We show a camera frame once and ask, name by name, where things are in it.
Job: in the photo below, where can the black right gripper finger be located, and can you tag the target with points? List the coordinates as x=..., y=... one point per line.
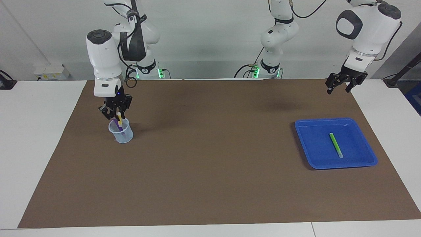
x=108, y=116
x=123, y=114

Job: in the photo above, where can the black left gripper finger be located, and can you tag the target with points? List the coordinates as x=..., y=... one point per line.
x=329, y=89
x=349, y=87

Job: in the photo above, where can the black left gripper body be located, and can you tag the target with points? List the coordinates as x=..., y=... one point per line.
x=348, y=76

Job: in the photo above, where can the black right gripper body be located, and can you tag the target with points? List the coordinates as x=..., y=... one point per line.
x=116, y=103

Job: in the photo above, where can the yellow pen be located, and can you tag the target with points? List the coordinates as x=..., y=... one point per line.
x=119, y=121

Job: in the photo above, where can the purple pen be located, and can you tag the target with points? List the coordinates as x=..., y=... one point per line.
x=122, y=132

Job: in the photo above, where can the green pen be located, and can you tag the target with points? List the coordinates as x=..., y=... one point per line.
x=336, y=144

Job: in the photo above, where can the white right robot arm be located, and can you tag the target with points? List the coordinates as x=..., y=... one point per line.
x=105, y=59

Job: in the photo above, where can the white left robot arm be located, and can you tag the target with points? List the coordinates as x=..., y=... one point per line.
x=368, y=29

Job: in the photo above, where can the translucent plastic cup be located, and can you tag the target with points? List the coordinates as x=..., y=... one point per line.
x=127, y=136

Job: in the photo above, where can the green lit connector block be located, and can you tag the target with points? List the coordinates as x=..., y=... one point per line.
x=256, y=70
x=160, y=73

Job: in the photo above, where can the black tripod pole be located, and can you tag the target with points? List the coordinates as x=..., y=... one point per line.
x=403, y=70

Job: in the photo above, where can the blue plastic tray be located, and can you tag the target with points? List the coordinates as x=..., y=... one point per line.
x=358, y=148

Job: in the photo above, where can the blue box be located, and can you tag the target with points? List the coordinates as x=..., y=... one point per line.
x=415, y=98

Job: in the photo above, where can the white power strip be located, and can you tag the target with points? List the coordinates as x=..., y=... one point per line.
x=51, y=72

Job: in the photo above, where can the black clamp stand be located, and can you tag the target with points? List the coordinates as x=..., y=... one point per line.
x=6, y=84

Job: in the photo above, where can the brown table mat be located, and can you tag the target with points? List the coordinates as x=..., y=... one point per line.
x=210, y=181

